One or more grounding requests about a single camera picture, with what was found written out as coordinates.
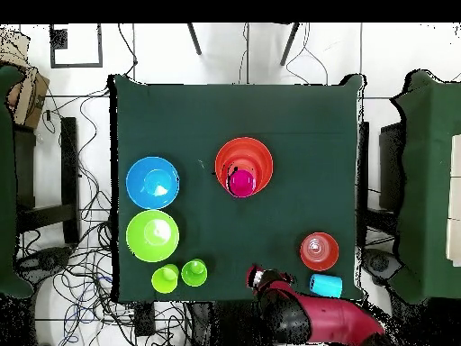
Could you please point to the small orange bowl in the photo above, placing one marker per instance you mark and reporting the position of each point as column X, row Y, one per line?
column 245, row 160
column 318, row 251

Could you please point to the blue cup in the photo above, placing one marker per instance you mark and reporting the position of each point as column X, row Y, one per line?
column 326, row 285

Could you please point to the pink cup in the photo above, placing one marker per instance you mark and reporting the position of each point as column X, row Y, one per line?
column 242, row 183

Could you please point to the large orange bowl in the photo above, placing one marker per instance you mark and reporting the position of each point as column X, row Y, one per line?
column 245, row 143

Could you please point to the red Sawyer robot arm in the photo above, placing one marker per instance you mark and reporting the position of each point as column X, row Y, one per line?
column 331, row 317

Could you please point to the white block stack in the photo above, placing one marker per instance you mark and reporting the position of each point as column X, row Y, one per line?
column 454, row 202

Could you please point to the lime green cup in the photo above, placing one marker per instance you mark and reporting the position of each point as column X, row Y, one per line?
column 165, row 280

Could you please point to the lime green bowl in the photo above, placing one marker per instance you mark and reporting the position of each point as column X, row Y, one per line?
column 152, row 236

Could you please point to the black power strip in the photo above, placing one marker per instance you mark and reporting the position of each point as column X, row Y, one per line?
column 144, row 319

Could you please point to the grey chair base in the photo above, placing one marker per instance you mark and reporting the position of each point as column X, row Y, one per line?
column 380, row 263

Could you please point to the blue bowl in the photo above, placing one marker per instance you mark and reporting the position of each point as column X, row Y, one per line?
column 152, row 182

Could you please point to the dark green side tablecloth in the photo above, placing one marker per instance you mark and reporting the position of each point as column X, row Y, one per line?
column 7, row 180
column 428, row 162

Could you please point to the grey stand base with knob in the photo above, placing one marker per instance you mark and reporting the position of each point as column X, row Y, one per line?
column 43, row 263

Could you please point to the black tripod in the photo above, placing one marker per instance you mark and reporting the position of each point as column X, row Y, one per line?
column 194, row 39

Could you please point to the cardboard box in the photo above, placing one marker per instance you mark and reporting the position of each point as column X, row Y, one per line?
column 27, row 97

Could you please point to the black bench frame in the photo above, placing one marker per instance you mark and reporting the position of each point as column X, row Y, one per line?
column 390, row 165
column 70, row 173

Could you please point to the black square floor frame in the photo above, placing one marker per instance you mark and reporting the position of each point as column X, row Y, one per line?
column 58, row 39

